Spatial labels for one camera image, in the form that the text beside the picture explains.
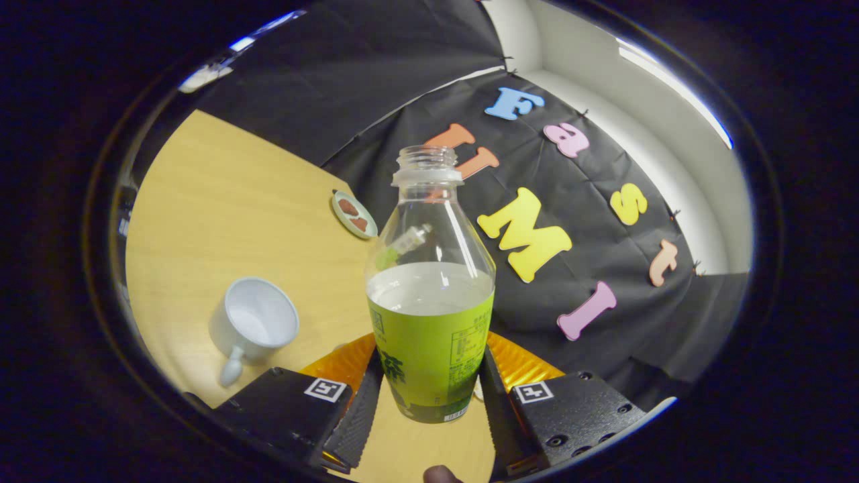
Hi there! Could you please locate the pale green plate with meat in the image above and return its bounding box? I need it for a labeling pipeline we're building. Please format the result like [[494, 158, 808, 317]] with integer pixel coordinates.
[[332, 190, 378, 240]]

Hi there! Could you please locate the white cup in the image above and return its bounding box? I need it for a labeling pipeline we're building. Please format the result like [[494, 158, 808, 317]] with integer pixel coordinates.
[[208, 277, 300, 388]]

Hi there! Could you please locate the wooden table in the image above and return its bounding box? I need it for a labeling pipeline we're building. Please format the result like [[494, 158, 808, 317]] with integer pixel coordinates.
[[124, 109, 497, 483]]

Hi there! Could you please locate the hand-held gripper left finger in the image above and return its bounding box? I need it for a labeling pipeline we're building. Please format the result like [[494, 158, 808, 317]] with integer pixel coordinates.
[[213, 333, 385, 472]]

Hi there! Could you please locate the black backdrop cloth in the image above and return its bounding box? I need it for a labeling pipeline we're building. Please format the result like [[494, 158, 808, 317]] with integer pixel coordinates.
[[178, 0, 749, 410]]

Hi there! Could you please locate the green label juice bottle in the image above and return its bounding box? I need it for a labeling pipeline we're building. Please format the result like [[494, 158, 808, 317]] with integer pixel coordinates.
[[364, 146, 497, 425]]

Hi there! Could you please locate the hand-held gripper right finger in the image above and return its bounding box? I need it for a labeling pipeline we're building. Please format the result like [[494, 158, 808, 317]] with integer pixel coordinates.
[[478, 331, 650, 473]]

